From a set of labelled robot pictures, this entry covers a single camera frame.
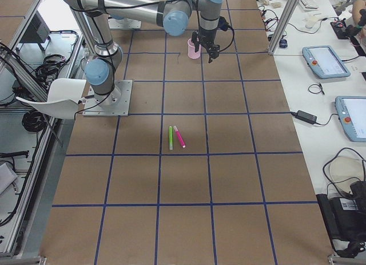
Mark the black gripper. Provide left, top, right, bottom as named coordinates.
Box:
left=191, top=30, right=220, bottom=64

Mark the pink highlighter pen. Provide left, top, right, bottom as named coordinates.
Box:
left=173, top=125, right=186, bottom=148

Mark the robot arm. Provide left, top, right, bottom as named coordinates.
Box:
left=63, top=0, right=196, bottom=110
left=162, top=0, right=223, bottom=63

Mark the pink mesh cup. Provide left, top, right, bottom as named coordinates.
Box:
left=187, top=38, right=201, bottom=60

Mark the green highlighter pen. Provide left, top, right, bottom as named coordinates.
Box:
left=169, top=126, right=174, bottom=151

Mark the far blue teach pendant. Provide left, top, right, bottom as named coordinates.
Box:
left=302, top=45, right=351, bottom=79

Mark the blue teach pendant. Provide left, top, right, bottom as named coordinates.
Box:
left=302, top=45, right=351, bottom=79
left=335, top=96, right=365, bottom=142

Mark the black power adapter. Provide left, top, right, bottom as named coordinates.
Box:
left=290, top=110, right=317, bottom=125

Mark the white plastic chair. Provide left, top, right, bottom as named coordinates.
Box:
left=16, top=78, right=86, bottom=120

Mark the near blue teach pendant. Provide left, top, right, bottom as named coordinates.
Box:
left=335, top=96, right=365, bottom=142

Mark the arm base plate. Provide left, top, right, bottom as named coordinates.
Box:
left=82, top=80, right=133, bottom=117
left=108, top=18, right=141, bottom=30

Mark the aluminium frame post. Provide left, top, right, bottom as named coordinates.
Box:
left=268, top=0, right=299, bottom=55

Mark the small black coiled cable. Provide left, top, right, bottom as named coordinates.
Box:
left=308, top=82, right=325, bottom=96

